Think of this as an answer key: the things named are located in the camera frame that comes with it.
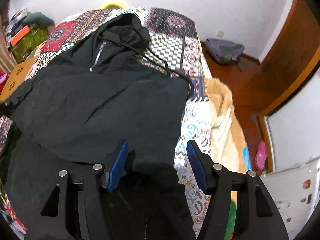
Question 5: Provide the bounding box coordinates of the black zip hoodie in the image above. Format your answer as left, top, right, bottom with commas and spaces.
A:
1, 14, 195, 239

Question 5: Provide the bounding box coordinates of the pink clog shoe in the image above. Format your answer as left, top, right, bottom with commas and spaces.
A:
254, 140, 268, 171

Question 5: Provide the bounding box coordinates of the tan fleece blanket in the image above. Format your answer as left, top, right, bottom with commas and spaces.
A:
204, 78, 248, 173

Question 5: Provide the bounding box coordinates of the brown wooden board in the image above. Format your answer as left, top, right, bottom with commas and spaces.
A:
1, 56, 39, 102

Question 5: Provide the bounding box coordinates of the grey backpack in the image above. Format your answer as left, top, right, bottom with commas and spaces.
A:
205, 38, 245, 68

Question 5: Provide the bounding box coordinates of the green camouflage bag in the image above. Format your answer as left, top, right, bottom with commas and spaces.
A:
11, 28, 49, 64

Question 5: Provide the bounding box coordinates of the brown wooden door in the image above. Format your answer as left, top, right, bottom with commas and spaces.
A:
260, 0, 319, 108

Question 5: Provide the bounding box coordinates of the orange box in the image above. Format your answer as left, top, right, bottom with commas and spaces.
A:
10, 25, 30, 46

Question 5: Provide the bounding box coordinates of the patchwork patterned bedspread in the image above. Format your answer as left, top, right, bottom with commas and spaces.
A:
0, 6, 213, 238

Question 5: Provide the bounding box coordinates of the dark green cushion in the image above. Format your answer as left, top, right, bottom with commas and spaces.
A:
23, 12, 55, 27

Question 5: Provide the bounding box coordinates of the yellow hoop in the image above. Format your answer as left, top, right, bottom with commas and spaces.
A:
101, 2, 127, 10

